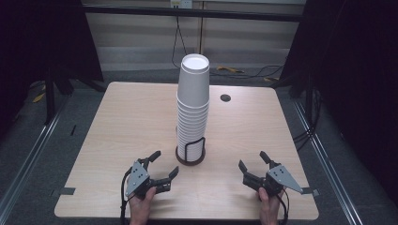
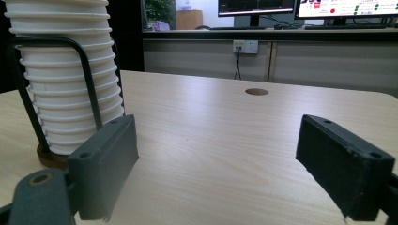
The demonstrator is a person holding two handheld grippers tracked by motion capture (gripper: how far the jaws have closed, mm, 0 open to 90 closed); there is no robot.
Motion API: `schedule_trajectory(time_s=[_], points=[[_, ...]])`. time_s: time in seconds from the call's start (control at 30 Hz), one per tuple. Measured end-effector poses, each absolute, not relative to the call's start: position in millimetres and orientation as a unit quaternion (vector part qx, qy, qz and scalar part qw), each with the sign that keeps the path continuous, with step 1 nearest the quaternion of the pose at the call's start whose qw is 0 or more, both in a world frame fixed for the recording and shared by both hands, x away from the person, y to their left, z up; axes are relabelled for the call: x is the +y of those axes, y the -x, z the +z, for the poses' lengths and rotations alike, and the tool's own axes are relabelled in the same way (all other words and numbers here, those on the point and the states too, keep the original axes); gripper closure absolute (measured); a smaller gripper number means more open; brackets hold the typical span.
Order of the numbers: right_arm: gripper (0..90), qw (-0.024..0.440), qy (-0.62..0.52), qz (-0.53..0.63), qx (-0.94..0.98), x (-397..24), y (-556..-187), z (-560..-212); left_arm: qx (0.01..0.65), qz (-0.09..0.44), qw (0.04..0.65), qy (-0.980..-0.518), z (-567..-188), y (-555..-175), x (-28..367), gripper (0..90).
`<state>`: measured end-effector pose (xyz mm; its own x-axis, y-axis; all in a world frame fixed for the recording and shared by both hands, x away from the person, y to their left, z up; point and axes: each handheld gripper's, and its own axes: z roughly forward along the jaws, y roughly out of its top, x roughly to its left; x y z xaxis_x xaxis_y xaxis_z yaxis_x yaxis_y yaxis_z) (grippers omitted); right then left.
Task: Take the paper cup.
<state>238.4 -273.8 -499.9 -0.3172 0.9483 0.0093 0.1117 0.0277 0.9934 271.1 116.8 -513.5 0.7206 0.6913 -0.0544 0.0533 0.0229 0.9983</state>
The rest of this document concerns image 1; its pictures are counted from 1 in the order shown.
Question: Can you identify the person's left hand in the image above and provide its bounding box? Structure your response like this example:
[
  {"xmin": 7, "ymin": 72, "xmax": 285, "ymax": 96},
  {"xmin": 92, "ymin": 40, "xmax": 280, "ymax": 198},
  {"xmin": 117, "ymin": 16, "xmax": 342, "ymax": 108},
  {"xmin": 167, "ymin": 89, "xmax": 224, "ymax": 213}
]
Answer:
[{"xmin": 128, "ymin": 187, "xmax": 157, "ymax": 220}]

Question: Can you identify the black wire cup holder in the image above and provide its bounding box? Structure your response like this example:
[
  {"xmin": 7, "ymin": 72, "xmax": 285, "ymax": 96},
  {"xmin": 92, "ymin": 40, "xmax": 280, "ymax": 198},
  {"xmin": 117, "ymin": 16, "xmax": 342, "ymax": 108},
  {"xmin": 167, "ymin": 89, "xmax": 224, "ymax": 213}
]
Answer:
[{"xmin": 175, "ymin": 136, "xmax": 207, "ymax": 167}]

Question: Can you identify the black horizontal bar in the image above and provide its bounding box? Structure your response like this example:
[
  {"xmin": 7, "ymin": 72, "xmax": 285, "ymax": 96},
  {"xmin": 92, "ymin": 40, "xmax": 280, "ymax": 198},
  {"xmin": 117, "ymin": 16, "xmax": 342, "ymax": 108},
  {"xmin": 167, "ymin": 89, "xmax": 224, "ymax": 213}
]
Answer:
[{"xmin": 82, "ymin": 4, "xmax": 305, "ymax": 23}]

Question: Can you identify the black floor cable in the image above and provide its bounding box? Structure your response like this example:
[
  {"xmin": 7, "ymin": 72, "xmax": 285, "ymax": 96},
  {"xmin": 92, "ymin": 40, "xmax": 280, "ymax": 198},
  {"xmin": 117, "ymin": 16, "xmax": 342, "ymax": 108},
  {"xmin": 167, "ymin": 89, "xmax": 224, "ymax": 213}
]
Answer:
[{"xmin": 208, "ymin": 64, "xmax": 285, "ymax": 80}]

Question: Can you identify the black hanging cable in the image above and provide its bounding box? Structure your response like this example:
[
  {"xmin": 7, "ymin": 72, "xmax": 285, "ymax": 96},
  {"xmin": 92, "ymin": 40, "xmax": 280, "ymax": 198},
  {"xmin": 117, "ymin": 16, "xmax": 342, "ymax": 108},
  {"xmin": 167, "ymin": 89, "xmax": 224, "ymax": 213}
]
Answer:
[{"xmin": 171, "ymin": 15, "xmax": 190, "ymax": 69}]

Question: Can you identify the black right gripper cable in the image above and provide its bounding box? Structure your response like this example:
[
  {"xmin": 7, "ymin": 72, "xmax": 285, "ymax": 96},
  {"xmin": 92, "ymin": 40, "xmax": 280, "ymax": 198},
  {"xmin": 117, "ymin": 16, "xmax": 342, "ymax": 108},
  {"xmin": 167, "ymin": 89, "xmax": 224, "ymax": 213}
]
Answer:
[{"xmin": 277, "ymin": 187, "xmax": 291, "ymax": 225}]

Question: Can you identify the white wall outlet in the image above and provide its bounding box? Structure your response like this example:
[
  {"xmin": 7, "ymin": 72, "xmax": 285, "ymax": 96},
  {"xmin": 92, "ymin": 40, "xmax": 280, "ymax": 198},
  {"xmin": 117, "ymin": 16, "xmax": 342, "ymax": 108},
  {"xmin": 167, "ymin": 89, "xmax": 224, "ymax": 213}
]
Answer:
[{"xmin": 169, "ymin": 0, "xmax": 193, "ymax": 9}]

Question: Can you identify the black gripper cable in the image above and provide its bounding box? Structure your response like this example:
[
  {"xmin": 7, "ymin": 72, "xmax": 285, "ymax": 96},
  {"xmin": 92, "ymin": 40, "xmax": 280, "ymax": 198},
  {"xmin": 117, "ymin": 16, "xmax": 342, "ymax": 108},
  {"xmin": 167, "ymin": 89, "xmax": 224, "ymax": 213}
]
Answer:
[
  {"xmin": 119, "ymin": 167, "xmax": 134, "ymax": 225},
  {"xmin": 277, "ymin": 187, "xmax": 291, "ymax": 225}
]

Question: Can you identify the grey floor rail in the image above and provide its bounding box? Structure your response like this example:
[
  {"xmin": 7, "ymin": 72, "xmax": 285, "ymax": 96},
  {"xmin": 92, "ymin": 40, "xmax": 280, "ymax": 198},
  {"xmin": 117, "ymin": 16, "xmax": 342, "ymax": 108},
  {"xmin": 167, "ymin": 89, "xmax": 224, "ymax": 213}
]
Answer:
[
  {"xmin": 291, "ymin": 98, "xmax": 364, "ymax": 225},
  {"xmin": 0, "ymin": 93, "xmax": 69, "ymax": 218}
]

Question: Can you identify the black curtain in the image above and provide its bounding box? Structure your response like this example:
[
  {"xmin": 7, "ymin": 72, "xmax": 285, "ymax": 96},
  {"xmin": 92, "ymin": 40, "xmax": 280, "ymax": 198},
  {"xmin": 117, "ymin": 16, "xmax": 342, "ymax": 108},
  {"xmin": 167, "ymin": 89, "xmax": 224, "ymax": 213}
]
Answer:
[
  {"xmin": 0, "ymin": 0, "xmax": 105, "ymax": 140},
  {"xmin": 277, "ymin": 0, "xmax": 398, "ymax": 207}
]

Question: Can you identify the bundle of black cables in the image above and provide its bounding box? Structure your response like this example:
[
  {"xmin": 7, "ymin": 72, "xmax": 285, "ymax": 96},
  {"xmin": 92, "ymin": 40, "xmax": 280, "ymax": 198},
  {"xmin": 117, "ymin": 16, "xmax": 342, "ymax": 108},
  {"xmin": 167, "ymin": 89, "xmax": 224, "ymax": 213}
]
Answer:
[{"xmin": 292, "ymin": 88, "xmax": 324, "ymax": 152}]

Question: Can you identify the person's right hand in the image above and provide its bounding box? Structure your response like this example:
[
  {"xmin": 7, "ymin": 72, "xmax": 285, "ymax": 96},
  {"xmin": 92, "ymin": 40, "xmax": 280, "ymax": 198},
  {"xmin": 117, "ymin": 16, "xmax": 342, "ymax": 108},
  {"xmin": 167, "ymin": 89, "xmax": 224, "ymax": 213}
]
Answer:
[{"xmin": 256, "ymin": 187, "xmax": 284, "ymax": 220}]

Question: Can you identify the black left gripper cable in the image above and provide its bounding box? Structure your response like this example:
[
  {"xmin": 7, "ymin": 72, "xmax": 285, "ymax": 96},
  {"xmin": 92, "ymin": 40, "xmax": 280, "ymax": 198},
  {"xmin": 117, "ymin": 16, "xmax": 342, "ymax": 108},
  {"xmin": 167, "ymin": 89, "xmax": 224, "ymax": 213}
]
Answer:
[{"xmin": 119, "ymin": 167, "xmax": 134, "ymax": 225}]

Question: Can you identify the yellow floor tape piece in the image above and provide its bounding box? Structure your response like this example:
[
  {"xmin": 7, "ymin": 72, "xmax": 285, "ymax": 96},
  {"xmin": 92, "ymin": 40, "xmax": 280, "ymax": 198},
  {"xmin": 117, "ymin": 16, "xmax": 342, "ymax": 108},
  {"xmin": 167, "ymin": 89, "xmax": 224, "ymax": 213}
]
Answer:
[
  {"xmin": 216, "ymin": 65, "xmax": 246, "ymax": 75},
  {"xmin": 32, "ymin": 84, "xmax": 47, "ymax": 104}
]

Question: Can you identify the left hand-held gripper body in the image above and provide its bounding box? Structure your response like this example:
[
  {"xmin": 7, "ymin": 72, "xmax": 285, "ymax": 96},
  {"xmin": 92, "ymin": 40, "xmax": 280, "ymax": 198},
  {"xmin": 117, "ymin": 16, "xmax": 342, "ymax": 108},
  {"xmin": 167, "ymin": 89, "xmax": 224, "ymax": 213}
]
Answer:
[{"xmin": 125, "ymin": 158, "xmax": 158, "ymax": 201}]

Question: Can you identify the black metal stand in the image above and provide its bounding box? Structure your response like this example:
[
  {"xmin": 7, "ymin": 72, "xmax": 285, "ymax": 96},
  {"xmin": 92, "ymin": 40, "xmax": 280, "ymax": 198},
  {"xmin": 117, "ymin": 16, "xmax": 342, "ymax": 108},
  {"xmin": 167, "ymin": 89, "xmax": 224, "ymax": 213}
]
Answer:
[{"xmin": 44, "ymin": 67, "xmax": 56, "ymax": 126}]

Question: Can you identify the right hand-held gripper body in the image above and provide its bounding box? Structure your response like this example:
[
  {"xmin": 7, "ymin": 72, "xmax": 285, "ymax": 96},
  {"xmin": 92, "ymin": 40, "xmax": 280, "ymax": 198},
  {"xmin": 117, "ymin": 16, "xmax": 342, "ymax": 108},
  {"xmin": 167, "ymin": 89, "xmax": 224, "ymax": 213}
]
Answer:
[{"xmin": 263, "ymin": 164, "xmax": 304, "ymax": 198}]

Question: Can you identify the single white paper cup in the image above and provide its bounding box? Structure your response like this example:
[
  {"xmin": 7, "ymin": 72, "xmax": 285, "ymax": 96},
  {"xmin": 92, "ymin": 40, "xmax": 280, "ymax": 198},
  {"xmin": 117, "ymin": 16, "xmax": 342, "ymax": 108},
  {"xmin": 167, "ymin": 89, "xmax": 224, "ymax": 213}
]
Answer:
[{"xmin": 176, "ymin": 52, "xmax": 210, "ymax": 109}]

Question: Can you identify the grey tape strip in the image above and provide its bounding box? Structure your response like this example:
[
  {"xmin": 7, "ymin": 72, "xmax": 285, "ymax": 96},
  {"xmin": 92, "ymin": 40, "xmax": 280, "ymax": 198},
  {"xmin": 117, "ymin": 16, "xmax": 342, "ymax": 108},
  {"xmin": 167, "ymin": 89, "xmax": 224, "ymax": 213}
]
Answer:
[
  {"xmin": 301, "ymin": 186, "xmax": 320, "ymax": 198},
  {"xmin": 58, "ymin": 187, "xmax": 76, "ymax": 197}
]

